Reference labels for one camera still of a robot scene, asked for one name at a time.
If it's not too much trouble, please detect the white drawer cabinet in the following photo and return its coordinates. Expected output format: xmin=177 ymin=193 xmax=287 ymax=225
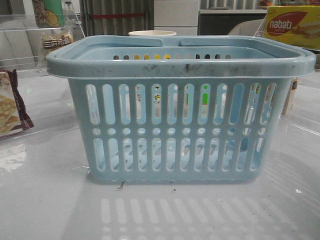
xmin=153 ymin=0 xmax=200 ymax=36

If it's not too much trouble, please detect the light blue plastic basket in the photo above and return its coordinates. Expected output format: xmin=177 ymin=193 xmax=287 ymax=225
xmin=46 ymin=35 xmax=316 ymax=184

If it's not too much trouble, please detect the beige box behind basket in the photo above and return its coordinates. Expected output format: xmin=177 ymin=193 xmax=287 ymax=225
xmin=282 ymin=78 xmax=298 ymax=116

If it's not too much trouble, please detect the white paper cup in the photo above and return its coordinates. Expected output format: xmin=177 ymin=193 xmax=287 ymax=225
xmin=128 ymin=30 xmax=177 ymax=37

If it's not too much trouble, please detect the clear acrylic shelf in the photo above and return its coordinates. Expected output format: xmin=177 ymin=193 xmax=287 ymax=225
xmin=0 ymin=13 xmax=85 ymax=75

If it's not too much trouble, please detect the maroon cracker snack bag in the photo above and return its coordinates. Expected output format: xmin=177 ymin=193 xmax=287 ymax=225
xmin=0 ymin=69 xmax=34 ymax=138

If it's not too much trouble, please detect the packaged bread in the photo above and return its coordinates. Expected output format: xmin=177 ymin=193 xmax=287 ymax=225
xmin=38 ymin=27 xmax=74 ymax=67

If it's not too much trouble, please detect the green cartoon snack package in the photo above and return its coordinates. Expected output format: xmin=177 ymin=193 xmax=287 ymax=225
xmin=32 ymin=0 xmax=65 ymax=28

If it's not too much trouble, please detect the yellow nabati wafer box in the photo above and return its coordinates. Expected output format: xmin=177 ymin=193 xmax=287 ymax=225
xmin=262 ymin=5 xmax=320 ymax=50

